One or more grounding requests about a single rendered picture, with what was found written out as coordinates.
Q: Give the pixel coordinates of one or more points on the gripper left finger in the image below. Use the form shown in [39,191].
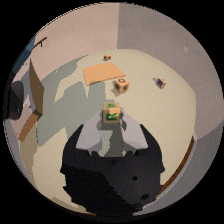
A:
[83,141]

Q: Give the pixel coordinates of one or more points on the orange flat mat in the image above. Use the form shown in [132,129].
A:
[101,72]

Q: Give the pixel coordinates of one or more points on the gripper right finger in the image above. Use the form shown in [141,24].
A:
[140,141]

